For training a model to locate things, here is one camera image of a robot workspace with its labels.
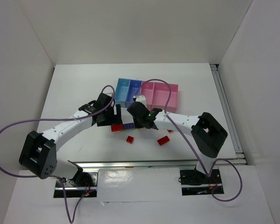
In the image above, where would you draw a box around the red long lego brick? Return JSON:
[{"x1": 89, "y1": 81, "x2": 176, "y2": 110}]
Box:
[{"x1": 111, "y1": 124, "x2": 123, "y2": 132}]

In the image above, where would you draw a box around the small pink bin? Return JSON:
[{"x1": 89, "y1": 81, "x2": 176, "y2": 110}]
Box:
[{"x1": 140, "y1": 82, "x2": 154, "y2": 110}]

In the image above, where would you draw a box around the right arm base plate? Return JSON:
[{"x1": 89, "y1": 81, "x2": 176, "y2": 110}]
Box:
[{"x1": 178, "y1": 169, "x2": 224, "y2": 196}]

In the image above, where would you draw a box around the light blue bin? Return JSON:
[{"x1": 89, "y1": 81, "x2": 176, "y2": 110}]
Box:
[{"x1": 114, "y1": 78, "x2": 130, "y2": 108}]

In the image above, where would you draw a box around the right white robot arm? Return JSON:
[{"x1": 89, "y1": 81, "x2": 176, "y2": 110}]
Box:
[{"x1": 127, "y1": 102, "x2": 228, "y2": 177}]

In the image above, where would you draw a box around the aluminium rail right side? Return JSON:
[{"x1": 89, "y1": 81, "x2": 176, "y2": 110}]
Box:
[{"x1": 210, "y1": 64, "x2": 247, "y2": 165}]

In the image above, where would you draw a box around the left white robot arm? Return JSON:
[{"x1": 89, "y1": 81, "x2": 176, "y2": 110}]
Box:
[{"x1": 19, "y1": 93, "x2": 122, "y2": 187}]

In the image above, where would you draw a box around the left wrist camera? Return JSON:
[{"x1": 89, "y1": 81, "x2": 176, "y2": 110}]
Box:
[{"x1": 106, "y1": 92, "x2": 114, "y2": 98}]

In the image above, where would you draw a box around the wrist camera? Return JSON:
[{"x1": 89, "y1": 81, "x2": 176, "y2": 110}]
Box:
[
  {"x1": 133, "y1": 95, "x2": 147, "y2": 107},
  {"x1": 106, "y1": 92, "x2": 114, "y2": 98}
]

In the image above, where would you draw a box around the small red lego brick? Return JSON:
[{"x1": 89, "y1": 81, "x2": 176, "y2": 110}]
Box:
[{"x1": 126, "y1": 136, "x2": 134, "y2": 144}]

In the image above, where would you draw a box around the aluminium rail front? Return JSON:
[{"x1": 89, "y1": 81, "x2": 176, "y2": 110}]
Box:
[{"x1": 28, "y1": 159, "x2": 245, "y2": 170}]

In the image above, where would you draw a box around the red lego brick front right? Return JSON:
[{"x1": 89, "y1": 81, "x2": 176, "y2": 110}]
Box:
[{"x1": 157, "y1": 135, "x2": 170, "y2": 146}]

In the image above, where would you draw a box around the purple lego brick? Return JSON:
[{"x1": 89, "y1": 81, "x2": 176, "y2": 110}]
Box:
[{"x1": 123, "y1": 123, "x2": 135, "y2": 130}]

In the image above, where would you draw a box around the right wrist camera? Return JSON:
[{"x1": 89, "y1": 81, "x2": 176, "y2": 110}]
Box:
[{"x1": 133, "y1": 95, "x2": 147, "y2": 107}]

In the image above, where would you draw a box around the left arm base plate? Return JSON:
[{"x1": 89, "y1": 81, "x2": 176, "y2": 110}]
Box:
[{"x1": 62, "y1": 169, "x2": 98, "y2": 198}]

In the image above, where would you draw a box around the aluminium rail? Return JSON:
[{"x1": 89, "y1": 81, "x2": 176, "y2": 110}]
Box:
[
  {"x1": 210, "y1": 64, "x2": 247, "y2": 165},
  {"x1": 28, "y1": 159, "x2": 245, "y2": 170}
]

